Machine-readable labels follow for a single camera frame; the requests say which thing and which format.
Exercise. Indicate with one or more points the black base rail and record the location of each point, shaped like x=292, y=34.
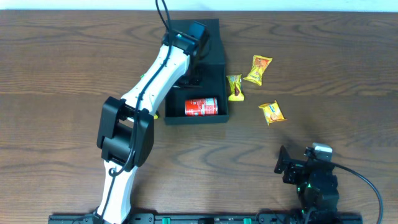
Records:
x=149, y=218

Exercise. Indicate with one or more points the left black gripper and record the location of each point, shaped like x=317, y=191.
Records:
x=198, y=83

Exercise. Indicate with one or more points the yellow biscuit packet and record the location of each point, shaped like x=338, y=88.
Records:
x=272, y=112

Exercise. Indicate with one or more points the red Pringles can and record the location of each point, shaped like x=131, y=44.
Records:
x=201, y=107

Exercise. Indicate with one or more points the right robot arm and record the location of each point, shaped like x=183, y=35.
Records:
x=316, y=185

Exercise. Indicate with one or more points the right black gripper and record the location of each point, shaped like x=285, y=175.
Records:
x=295, y=166

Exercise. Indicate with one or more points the yellow orange snack packet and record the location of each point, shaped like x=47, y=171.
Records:
x=259, y=66

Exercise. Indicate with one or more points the dark green open box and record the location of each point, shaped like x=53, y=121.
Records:
x=213, y=83

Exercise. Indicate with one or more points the yellow-green snack packet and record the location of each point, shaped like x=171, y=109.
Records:
x=235, y=87

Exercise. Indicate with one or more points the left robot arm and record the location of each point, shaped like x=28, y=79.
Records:
x=126, y=129

